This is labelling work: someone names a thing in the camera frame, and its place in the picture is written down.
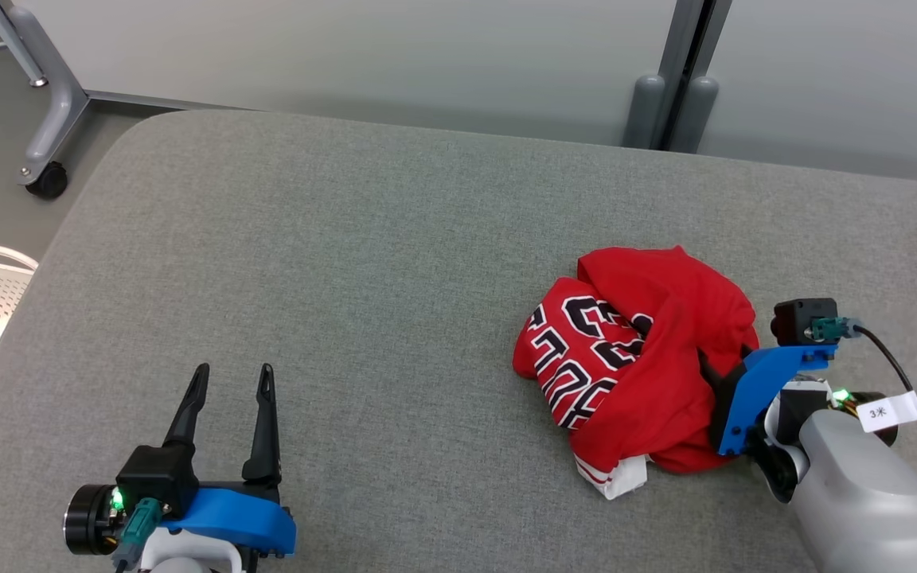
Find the teal left camera connector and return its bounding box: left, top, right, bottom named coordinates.
left=112, top=497, right=163, bottom=570

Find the teal camera connector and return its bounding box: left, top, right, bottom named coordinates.
left=811, top=317, right=864, bottom=341
left=112, top=497, right=163, bottom=570

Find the grey partition post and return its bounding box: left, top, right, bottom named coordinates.
left=622, top=0, right=734, bottom=154

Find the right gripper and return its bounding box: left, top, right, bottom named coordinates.
left=696, top=349, right=849, bottom=504

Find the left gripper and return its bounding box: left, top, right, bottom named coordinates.
left=63, top=363, right=283, bottom=556

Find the red Bulls jersey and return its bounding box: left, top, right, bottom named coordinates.
left=512, top=245, right=762, bottom=501

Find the blue left camera bracket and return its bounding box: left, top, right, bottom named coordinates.
left=158, top=487, right=297, bottom=556

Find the blue camera bracket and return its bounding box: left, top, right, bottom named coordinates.
left=158, top=487, right=297, bottom=556
left=717, top=344, right=839, bottom=457

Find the blue right camera bracket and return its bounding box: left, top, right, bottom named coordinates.
left=717, top=344, right=839, bottom=457

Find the white cable label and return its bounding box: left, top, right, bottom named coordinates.
left=857, top=391, right=917, bottom=434

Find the teal right camera connector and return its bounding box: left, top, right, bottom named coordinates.
left=811, top=317, right=864, bottom=341

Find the grey metal table leg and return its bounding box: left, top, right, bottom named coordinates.
left=0, top=0, right=92, bottom=200

